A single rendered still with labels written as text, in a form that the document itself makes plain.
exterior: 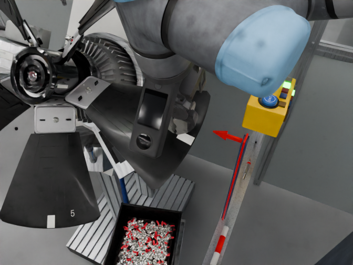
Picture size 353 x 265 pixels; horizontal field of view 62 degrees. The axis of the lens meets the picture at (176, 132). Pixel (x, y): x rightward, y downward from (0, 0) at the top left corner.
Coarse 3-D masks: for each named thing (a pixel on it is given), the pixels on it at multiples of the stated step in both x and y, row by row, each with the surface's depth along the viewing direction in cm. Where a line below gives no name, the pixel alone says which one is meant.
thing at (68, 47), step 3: (75, 33) 67; (78, 33) 62; (75, 36) 64; (78, 36) 60; (75, 39) 60; (69, 42) 67; (72, 42) 60; (75, 42) 60; (66, 45) 68; (69, 45) 63; (72, 45) 60; (66, 48) 65; (69, 48) 60; (66, 51) 61; (63, 54) 61; (66, 54) 61; (63, 57) 62
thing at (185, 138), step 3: (180, 135) 57; (183, 135) 57; (186, 135) 57; (189, 135) 57; (180, 138) 57; (183, 138) 57; (186, 138) 57; (189, 138) 57; (192, 138) 57; (186, 141) 57; (189, 141) 57; (192, 141) 57; (189, 144) 57
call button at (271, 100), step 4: (268, 96) 77; (272, 96) 77; (276, 96) 77; (264, 100) 76; (268, 100) 76; (272, 100) 76; (276, 100) 76; (264, 104) 77; (268, 104) 76; (272, 104) 76
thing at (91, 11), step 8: (96, 0) 63; (104, 0) 58; (96, 8) 59; (104, 8) 57; (112, 8) 55; (88, 16) 60; (96, 16) 57; (80, 24) 63; (88, 24) 58; (80, 32) 59
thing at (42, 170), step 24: (48, 144) 68; (72, 144) 70; (24, 168) 67; (48, 168) 68; (72, 168) 71; (24, 192) 68; (48, 192) 69; (72, 192) 71; (0, 216) 69; (24, 216) 69; (96, 216) 73
